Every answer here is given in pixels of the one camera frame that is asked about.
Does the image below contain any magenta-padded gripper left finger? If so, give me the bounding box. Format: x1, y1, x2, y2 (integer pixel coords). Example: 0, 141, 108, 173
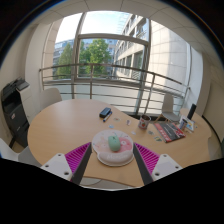
39, 142, 93, 185

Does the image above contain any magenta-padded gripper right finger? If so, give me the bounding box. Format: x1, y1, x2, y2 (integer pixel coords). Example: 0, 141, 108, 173
132, 142, 184, 186

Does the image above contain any mint green computer mouse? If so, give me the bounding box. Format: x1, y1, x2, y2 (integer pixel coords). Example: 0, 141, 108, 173
107, 134, 122, 152

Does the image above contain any pink and white mouse pad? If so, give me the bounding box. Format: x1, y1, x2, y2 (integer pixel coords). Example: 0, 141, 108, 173
91, 129, 135, 167

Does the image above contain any red and black magazine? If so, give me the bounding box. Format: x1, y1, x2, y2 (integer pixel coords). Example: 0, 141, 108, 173
153, 121, 187, 144

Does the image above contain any red and white printed mug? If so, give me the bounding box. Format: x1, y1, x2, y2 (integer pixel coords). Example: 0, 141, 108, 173
138, 114, 152, 130

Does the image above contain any small printed card box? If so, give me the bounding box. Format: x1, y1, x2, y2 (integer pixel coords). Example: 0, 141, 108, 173
178, 115, 189, 131

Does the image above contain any blue marker pen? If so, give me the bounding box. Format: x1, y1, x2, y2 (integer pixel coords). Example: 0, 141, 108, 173
102, 111, 114, 123

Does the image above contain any black whiteboard eraser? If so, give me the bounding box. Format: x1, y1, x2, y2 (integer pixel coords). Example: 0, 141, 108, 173
99, 106, 112, 119

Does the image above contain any white and yellow booklet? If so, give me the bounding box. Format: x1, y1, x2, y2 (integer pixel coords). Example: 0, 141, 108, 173
185, 117, 197, 133

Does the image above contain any black upright speaker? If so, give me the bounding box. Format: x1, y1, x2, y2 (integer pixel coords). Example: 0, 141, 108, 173
186, 103, 198, 121

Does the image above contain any black and white office printer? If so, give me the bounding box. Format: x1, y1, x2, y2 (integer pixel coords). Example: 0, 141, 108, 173
0, 77, 33, 149

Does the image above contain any metal balcony railing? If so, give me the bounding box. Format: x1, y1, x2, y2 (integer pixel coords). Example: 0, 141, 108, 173
38, 63, 191, 114

